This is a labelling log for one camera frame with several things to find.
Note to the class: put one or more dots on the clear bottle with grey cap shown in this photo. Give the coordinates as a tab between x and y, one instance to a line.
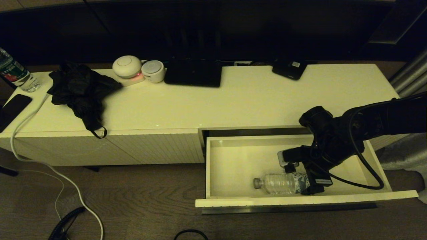
280	182

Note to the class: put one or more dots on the grey curtain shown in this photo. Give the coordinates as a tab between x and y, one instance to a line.
400	153

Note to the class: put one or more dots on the water bottle with red label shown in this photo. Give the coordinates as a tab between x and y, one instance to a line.
13	71

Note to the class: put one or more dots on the small black device with sticker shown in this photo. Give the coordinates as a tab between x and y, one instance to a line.
288	70

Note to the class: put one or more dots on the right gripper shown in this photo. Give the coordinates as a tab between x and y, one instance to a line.
317	175

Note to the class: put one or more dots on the large black television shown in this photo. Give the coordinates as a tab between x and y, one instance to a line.
233	30

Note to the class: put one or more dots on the white low cabinet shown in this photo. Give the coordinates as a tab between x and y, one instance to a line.
200	106

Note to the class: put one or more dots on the white ribbed cabinet front panel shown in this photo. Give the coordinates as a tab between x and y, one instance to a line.
66	148
166	146

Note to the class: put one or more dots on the white dome-shaped device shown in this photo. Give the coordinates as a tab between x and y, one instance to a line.
126	66

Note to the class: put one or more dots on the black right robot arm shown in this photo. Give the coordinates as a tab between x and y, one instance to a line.
400	116

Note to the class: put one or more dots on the black rectangular frame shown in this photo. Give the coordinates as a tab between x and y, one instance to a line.
383	36

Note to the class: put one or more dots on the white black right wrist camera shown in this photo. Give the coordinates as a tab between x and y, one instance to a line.
293	155

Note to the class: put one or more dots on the white cylindrical speaker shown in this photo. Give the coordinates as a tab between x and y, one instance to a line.
153	71

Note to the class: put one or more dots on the black smartphone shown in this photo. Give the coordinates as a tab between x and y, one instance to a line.
13	108

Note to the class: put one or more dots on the black rectangular set-top box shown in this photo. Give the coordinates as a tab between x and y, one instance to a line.
193	75

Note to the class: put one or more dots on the white power strip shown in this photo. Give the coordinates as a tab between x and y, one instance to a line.
135	80

